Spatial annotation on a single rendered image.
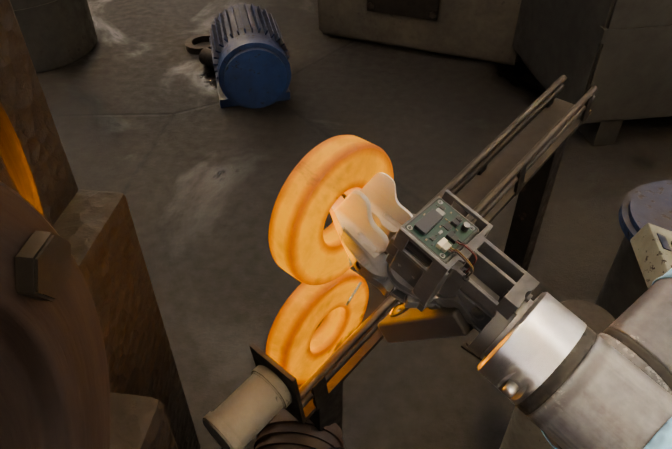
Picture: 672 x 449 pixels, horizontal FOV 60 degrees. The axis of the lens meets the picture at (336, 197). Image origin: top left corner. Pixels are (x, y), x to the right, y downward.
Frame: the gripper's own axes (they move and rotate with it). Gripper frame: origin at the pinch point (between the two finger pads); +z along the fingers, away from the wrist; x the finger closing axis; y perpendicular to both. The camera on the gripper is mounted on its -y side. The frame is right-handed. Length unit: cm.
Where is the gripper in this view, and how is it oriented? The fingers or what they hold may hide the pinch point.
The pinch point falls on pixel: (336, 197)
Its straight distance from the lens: 58.7
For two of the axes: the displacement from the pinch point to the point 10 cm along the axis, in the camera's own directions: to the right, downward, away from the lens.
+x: -6.7, 4.7, -5.7
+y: 2.1, -6.2, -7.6
